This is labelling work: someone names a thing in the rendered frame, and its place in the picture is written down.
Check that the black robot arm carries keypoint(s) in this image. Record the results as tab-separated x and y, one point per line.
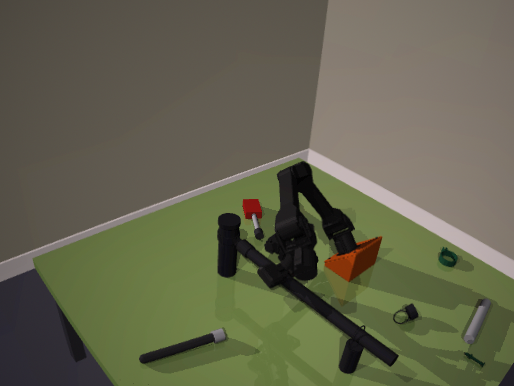
290	223

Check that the black cylindrical post with cap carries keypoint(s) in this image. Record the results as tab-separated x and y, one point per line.
229	224

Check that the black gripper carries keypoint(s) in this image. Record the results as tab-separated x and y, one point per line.
274	275

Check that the black cylindrical pipe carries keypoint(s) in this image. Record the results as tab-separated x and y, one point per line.
332	315

